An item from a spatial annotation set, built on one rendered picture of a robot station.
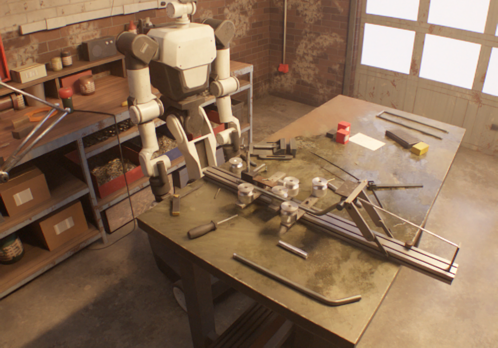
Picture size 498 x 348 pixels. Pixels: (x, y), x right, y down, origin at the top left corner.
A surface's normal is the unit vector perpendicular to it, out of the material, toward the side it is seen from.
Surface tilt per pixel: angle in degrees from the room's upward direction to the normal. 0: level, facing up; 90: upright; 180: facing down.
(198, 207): 0
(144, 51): 90
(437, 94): 90
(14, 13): 90
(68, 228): 89
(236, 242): 0
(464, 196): 0
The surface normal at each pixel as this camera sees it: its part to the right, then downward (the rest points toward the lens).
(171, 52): 0.00, 0.42
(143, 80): 0.70, 0.35
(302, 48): -0.62, 0.39
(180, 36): 0.50, -0.36
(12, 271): 0.00, -0.87
